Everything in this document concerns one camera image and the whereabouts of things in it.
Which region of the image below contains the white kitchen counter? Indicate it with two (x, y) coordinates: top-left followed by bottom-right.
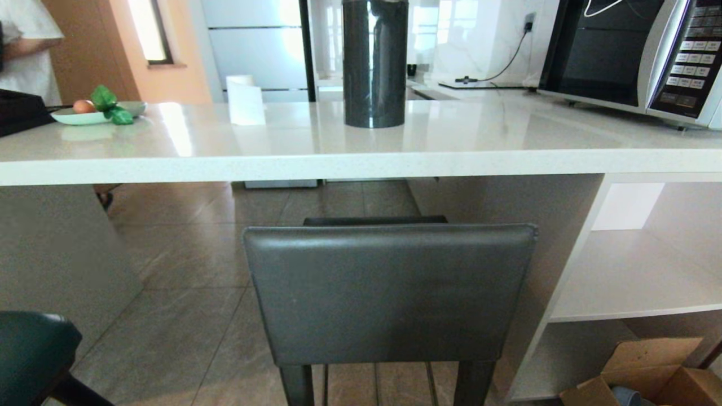
(0, 85), (722, 406)

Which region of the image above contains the grey leather bar stool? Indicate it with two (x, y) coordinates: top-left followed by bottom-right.
(243, 215), (539, 406)

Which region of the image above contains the tall dark grey cylinder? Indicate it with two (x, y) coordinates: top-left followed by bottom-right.
(342, 0), (410, 129)

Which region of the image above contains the white paper roll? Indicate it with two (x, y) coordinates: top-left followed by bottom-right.
(226, 75), (266, 126)

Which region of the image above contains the black flat device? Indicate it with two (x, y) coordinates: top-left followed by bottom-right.
(439, 81), (528, 90)

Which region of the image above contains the green leafy vegetable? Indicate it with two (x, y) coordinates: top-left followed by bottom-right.
(91, 85), (135, 126)

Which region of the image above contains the white shelf board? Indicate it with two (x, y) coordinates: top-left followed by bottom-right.
(550, 228), (722, 323)

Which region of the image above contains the pale green plate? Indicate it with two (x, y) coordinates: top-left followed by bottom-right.
(50, 101), (148, 126)

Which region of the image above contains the silver black microwave oven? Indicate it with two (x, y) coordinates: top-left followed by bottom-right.
(537, 0), (722, 131)

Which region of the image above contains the brown cardboard box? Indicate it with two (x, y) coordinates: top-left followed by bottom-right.
(560, 337), (722, 406)

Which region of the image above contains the person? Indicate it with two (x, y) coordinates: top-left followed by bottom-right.
(0, 0), (65, 107)

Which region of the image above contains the black power cable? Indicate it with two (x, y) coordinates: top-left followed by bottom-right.
(456, 21), (535, 84)

